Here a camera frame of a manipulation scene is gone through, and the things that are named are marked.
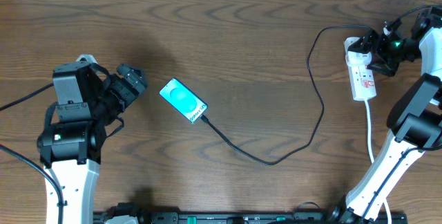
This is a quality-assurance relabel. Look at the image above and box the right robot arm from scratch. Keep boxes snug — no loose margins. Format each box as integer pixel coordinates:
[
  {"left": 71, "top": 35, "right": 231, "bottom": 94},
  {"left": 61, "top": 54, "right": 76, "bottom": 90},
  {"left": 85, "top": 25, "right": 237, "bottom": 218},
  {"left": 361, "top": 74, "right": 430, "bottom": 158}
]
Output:
[{"left": 329, "top": 6, "right": 441, "bottom": 223}]

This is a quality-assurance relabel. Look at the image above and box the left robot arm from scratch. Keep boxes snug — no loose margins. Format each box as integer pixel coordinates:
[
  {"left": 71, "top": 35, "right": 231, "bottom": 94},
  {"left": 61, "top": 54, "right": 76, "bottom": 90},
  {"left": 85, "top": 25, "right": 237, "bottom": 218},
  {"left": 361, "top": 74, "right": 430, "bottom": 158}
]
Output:
[{"left": 37, "top": 55, "right": 148, "bottom": 223}]

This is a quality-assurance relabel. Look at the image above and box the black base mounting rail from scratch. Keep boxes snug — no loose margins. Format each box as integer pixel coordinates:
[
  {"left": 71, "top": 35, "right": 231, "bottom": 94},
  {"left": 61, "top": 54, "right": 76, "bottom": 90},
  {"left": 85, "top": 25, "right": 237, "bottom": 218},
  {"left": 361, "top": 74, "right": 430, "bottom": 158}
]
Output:
[{"left": 93, "top": 202, "right": 408, "bottom": 224}]

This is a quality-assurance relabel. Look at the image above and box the Galaxy S25 smartphone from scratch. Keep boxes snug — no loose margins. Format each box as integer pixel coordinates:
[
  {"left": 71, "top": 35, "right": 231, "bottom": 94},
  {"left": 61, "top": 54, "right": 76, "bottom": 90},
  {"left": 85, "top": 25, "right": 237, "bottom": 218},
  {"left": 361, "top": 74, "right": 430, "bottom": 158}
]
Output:
[{"left": 160, "top": 77, "right": 208, "bottom": 123}]

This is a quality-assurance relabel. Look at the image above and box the black charging cable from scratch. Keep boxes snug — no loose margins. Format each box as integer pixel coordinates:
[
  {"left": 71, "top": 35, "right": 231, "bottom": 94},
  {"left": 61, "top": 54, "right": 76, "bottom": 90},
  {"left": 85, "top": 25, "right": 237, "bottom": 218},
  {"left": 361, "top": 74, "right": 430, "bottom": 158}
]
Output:
[{"left": 200, "top": 25, "right": 372, "bottom": 167}]

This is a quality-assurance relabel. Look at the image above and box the white power strip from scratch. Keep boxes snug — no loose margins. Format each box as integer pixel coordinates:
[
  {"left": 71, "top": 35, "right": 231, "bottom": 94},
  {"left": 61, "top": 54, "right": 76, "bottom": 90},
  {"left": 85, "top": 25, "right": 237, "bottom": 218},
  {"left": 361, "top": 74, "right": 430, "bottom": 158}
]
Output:
[{"left": 345, "top": 51, "right": 376, "bottom": 101}]

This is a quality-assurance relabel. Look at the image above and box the black left camera cable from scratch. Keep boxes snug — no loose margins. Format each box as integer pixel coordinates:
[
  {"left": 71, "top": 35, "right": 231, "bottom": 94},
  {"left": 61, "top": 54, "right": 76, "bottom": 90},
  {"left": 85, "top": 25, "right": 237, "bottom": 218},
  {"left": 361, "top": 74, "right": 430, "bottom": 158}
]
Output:
[{"left": 0, "top": 82, "right": 66, "bottom": 224}]

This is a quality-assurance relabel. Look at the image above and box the white charger plug adapter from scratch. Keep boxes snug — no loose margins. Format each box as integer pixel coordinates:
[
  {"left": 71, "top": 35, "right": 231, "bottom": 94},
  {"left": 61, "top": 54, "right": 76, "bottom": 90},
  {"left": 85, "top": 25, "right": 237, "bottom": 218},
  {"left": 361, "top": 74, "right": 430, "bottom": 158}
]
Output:
[{"left": 344, "top": 37, "right": 359, "bottom": 53}]

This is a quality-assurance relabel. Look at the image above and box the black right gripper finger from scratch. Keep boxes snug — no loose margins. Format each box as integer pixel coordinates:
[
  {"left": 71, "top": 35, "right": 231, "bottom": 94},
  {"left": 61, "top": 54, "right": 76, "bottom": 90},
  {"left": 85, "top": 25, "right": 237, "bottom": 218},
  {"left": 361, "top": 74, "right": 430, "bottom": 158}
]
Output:
[
  {"left": 348, "top": 30, "right": 379, "bottom": 54},
  {"left": 367, "top": 62, "right": 399, "bottom": 77}
]

